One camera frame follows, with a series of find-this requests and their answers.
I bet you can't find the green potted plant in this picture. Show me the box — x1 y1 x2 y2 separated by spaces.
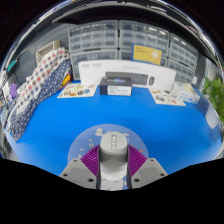
201 77 224 124

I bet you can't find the yellow red packet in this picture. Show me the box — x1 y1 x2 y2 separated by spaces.
61 73 72 87

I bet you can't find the clear plastic container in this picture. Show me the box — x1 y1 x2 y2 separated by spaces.
171 81 201 104

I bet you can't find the colourful sticker sheet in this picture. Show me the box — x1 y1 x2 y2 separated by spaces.
57 83 98 99
149 89 187 107

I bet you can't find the navy polka dot cloth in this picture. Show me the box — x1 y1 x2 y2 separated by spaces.
6 59 73 143

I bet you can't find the teal holder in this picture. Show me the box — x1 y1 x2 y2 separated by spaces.
6 59 18 74

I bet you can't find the yellow and blue box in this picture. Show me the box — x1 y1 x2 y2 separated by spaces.
132 43 163 66

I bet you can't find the long white keyboard box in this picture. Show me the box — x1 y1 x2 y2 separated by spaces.
77 59 177 92

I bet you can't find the purple bag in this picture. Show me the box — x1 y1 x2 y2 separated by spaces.
8 83 18 100

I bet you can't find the white woven basket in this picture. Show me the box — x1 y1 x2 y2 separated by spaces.
35 39 62 64

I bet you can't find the dark wall shelf unit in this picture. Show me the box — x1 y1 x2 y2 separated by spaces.
51 4 218 51

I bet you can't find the light grey computer mouse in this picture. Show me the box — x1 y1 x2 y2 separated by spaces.
98 131 130 183

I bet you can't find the dark grey pegboard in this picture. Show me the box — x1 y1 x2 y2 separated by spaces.
14 23 73 84

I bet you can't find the small black box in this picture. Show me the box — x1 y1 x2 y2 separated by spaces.
98 76 133 97

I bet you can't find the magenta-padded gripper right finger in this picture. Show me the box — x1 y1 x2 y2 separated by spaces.
126 143 169 190

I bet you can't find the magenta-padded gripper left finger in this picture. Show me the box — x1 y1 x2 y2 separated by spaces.
59 143 102 190

